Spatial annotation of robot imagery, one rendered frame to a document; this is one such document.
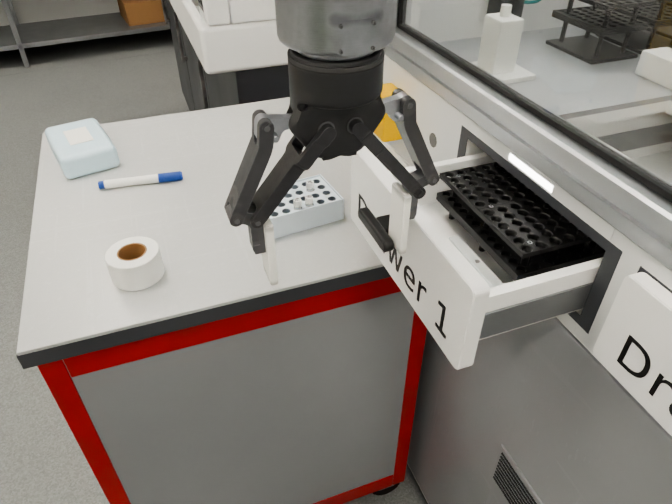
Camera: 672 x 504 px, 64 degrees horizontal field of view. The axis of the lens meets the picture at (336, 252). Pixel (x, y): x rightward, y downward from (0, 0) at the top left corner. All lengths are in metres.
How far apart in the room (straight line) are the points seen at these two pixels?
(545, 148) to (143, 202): 0.62
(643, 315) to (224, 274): 0.50
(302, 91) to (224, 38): 0.88
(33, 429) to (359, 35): 1.46
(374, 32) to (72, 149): 0.74
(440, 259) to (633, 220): 0.18
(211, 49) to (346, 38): 0.91
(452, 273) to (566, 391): 0.26
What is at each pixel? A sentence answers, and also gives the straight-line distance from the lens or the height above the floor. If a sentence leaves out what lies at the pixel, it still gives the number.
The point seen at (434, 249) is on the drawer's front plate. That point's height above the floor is 0.92.
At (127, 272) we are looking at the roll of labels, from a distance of 0.75.
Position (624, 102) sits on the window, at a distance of 0.58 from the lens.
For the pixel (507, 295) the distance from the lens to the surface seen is 0.55.
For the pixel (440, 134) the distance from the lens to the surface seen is 0.82.
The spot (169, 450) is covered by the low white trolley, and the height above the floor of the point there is 0.47.
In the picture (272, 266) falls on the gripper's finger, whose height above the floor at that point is 0.93.
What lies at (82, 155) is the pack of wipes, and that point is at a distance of 1.04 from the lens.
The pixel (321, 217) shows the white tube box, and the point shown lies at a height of 0.78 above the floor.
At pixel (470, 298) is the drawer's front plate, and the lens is 0.50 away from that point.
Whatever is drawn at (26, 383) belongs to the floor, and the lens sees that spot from 1.81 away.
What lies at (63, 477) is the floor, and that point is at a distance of 1.57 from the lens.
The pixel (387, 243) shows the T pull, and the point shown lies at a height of 0.91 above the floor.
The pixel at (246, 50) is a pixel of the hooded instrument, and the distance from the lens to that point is 1.31.
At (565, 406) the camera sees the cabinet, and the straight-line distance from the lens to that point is 0.73.
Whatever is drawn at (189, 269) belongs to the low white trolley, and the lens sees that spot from 0.78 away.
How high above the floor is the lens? 1.25
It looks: 38 degrees down
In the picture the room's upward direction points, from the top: straight up
